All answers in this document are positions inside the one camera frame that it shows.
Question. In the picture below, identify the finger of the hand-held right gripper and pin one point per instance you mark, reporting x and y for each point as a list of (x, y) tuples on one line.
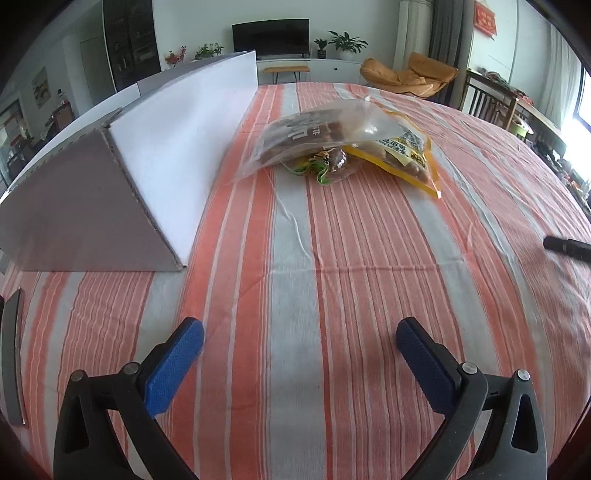
[(568, 248)]

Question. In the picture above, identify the grey cardboard strip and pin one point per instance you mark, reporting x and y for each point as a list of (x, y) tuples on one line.
[(11, 355)]

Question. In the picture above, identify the dark wooden chair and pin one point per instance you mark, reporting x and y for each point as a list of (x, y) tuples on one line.
[(489, 99)]

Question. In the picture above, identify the clear bag of brown buns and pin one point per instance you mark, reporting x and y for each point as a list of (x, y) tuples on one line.
[(314, 131)]

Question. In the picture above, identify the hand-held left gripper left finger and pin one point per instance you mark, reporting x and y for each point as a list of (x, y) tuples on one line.
[(173, 369)]

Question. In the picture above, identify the white television cabinet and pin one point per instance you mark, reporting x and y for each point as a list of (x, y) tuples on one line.
[(341, 68)]

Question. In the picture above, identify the green snack packet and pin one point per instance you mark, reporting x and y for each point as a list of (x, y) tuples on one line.
[(318, 173)]

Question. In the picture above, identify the white sheer curtain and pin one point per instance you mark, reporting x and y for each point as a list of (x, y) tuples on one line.
[(413, 32)]

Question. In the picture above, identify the orange white striped tablecloth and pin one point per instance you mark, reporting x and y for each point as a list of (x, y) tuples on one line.
[(369, 286)]

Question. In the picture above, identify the small wooden bench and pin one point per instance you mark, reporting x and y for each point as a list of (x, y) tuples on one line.
[(286, 70)]

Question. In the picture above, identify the red wall hanging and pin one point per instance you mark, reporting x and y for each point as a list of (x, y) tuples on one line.
[(485, 18)]

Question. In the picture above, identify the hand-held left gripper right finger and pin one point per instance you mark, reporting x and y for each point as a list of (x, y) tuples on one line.
[(427, 369)]

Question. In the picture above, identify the framed wall picture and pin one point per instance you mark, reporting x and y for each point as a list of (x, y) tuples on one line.
[(40, 87)]

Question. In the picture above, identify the black display cabinet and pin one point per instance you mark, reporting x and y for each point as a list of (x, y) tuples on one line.
[(131, 41)]

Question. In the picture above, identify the yellow edged snack bag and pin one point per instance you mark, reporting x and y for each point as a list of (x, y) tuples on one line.
[(406, 152)]

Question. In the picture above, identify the orange lounge chair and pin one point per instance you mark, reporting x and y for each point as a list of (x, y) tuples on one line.
[(411, 76)]

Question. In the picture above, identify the bright window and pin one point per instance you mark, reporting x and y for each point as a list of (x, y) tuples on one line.
[(579, 110)]

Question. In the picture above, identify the grey curtain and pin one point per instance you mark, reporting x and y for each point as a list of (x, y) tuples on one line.
[(450, 41)]

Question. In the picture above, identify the black television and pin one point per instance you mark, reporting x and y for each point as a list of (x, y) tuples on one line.
[(271, 38)]

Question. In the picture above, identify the red flower plant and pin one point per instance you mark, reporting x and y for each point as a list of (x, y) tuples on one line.
[(175, 57)]

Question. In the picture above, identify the green potted plant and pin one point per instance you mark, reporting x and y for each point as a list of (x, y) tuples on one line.
[(208, 50)]

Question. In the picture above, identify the cluttered dining table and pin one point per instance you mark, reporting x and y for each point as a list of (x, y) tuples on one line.
[(545, 124)]

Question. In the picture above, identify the large leafy potted plant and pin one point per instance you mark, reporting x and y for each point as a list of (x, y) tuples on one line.
[(347, 44)]

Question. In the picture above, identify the small potted plant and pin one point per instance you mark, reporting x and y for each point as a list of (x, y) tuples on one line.
[(321, 48)]

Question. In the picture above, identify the white cardboard box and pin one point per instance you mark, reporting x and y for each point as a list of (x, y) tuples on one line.
[(175, 152)]

